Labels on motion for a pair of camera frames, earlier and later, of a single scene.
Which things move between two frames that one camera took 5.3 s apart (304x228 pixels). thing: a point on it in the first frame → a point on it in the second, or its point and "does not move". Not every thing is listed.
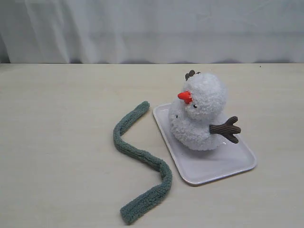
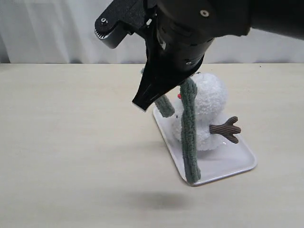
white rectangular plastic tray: x=197 y=166 does not move
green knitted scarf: x=140 y=156 → x=165 y=106
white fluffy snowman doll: x=195 y=121 does not move
